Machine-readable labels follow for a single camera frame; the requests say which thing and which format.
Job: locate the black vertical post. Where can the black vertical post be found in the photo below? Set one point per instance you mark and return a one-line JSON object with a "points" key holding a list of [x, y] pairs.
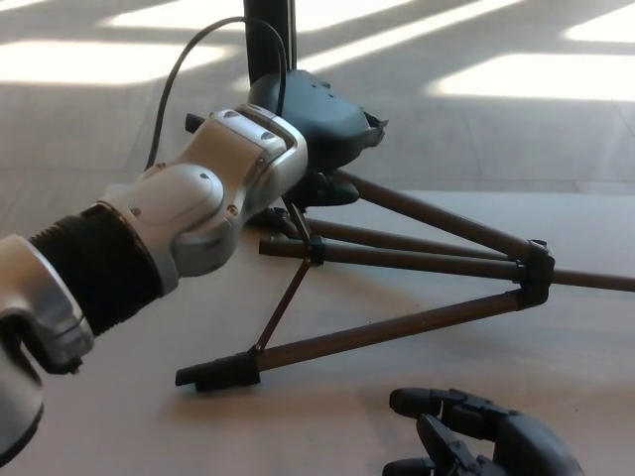
{"points": [[268, 39]]}

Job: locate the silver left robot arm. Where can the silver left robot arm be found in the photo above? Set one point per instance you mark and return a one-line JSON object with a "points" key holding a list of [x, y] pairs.
{"points": [[198, 198]]}

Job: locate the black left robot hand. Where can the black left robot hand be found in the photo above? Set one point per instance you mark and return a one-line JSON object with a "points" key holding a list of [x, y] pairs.
{"points": [[322, 119]]}

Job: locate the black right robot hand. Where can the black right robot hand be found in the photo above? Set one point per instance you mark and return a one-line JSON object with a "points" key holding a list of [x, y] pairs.
{"points": [[506, 441]]}

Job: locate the brown tripod with black feet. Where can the brown tripod with black feet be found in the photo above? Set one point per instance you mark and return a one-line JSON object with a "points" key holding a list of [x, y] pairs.
{"points": [[397, 324]]}

